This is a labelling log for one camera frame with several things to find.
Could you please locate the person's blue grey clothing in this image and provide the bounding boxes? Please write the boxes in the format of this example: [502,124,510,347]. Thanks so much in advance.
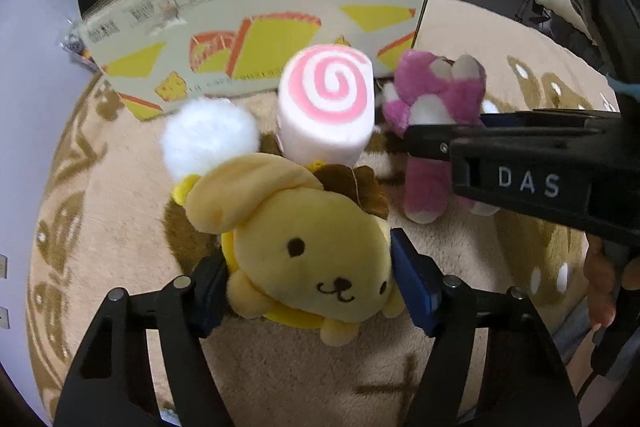
[550,297,601,368]

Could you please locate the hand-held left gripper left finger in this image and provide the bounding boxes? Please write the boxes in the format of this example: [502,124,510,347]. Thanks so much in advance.
[52,252,236,427]

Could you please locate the person's right hand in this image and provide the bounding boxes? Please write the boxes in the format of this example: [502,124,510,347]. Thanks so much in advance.
[582,247,628,330]

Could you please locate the white pompom keychain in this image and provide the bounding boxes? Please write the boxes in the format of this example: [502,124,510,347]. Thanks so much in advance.
[161,99,260,182]

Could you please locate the beige printed blanket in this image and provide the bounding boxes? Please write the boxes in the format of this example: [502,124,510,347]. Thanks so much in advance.
[25,0,621,427]

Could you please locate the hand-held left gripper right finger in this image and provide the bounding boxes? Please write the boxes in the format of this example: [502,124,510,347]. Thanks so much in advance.
[390,227,583,427]

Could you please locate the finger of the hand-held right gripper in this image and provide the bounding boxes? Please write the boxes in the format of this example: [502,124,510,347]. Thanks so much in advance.
[404,123,621,160]
[480,109,621,128]

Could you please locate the yellow dog plush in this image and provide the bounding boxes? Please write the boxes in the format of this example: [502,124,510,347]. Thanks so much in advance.
[172,154,406,348]

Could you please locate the patterned plastic bag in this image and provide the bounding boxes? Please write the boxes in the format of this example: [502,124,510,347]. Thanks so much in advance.
[60,19,96,70]

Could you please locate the pink bear plush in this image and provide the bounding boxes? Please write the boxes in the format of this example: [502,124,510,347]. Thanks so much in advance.
[381,49,501,225]

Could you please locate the pink swirl roll plush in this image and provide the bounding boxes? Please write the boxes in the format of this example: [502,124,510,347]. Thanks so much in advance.
[274,46,375,168]

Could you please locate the printed cardboard box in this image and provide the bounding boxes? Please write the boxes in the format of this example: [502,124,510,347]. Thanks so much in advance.
[80,0,440,122]

